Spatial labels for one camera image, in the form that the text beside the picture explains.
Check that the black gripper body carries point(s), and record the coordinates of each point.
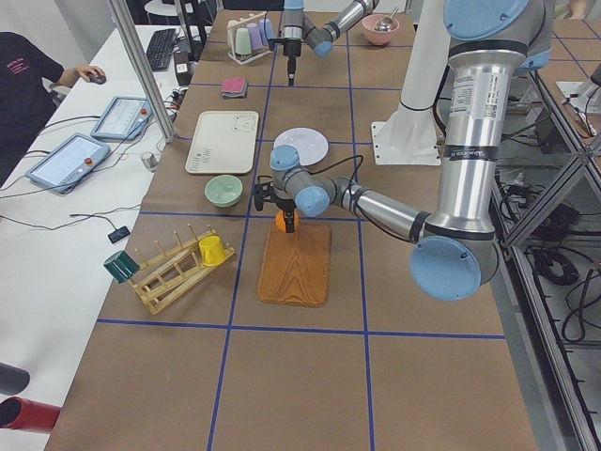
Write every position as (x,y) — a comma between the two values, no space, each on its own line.
(292,48)
(285,206)

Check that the orange fruit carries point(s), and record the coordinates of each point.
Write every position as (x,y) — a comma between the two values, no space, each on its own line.
(281,223)

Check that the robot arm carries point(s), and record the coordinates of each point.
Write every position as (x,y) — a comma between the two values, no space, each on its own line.
(451,113)
(299,29)

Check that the cream bear tray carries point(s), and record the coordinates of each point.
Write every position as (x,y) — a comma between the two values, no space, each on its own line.
(223,143)

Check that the person's hand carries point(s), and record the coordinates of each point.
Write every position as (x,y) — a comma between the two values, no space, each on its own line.
(82,71)

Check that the blue tumbler cup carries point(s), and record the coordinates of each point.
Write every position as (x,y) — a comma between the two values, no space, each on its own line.
(266,31)

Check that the purple tumbler cup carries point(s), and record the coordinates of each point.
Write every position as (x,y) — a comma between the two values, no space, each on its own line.
(255,36)

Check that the green tumbler cup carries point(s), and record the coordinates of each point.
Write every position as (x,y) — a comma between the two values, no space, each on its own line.
(242,43)

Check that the wooden cutting board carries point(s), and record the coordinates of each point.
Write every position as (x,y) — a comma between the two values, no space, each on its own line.
(296,266)

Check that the pink folded cloth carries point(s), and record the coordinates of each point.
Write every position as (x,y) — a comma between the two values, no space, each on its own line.
(234,83)

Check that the green bowl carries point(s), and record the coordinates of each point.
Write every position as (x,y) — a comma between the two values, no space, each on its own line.
(224,191)

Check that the white round plate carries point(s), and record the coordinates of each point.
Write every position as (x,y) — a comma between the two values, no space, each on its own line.
(311,145)

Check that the grey folded cloth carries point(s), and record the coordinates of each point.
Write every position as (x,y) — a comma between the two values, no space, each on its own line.
(235,93)

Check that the yellow mug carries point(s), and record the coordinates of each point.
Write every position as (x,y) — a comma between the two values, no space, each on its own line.
(212,251)

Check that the pink bowl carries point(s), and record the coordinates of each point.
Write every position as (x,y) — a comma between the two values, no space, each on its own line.
(375,37)

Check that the metal scoop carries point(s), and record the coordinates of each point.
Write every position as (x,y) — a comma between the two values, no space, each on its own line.
(387,23)

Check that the black keyboard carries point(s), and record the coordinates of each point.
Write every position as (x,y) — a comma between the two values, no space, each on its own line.
(160,48)

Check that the wooden drying rack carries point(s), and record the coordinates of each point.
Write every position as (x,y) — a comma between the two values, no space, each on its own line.
(166,277)

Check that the small metal can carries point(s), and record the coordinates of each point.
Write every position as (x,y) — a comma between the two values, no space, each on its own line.
(149,161)

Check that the small black sensor puck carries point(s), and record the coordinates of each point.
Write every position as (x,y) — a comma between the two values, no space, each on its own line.
(118,234)

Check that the dark green mug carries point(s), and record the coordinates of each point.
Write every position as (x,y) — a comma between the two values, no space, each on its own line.
(121,266)

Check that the teach pendant far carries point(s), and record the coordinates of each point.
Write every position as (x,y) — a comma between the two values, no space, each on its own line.
(124,119)

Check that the teach pendant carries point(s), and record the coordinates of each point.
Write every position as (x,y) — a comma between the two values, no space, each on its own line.
(124,119)
(63,168)

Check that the black computer mouse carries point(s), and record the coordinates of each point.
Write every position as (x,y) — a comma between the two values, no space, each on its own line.
(96,79)

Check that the teach pendant near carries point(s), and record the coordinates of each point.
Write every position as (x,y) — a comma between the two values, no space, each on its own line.
(63,168)

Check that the person in black shirt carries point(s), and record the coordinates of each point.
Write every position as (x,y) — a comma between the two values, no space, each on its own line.
(26,105)

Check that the red cylinder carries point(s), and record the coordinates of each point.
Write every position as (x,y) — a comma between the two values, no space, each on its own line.
(27,415)

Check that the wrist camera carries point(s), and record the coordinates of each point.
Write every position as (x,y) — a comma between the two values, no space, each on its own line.
(262,194)

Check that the white wire cup rack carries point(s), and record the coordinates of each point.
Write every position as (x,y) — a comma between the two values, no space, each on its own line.
(231,32)

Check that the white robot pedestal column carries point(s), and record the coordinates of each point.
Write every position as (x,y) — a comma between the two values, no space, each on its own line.
(428,57)

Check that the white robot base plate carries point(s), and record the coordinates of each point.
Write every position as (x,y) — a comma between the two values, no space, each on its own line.
(405,143)

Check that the aluminium frame post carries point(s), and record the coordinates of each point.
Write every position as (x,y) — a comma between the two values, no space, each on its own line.
(134,49)

